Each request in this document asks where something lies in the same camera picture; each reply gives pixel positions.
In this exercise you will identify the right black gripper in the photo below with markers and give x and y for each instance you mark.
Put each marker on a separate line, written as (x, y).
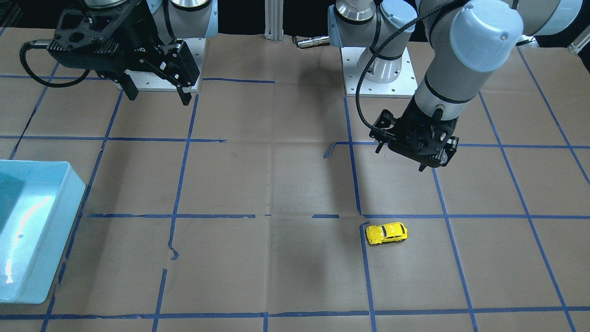
(142, 42)

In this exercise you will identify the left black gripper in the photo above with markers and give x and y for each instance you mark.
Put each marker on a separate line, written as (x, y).
(382, 123)

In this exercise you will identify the yellow beetle toy car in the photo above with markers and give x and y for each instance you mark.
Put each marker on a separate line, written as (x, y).
(386, 233)

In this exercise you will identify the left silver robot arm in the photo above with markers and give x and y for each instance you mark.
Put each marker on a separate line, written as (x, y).
(470, 38)

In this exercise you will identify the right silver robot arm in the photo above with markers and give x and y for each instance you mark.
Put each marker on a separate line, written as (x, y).
(180, 19)

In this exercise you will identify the brown paper table cover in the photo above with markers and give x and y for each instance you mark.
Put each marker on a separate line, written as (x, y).
(247, 210)

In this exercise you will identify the light blue plastic bin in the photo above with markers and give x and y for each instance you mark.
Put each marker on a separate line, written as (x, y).
(39, 200)

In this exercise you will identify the aluminium frame post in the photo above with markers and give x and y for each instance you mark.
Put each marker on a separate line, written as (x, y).
(273, 30)

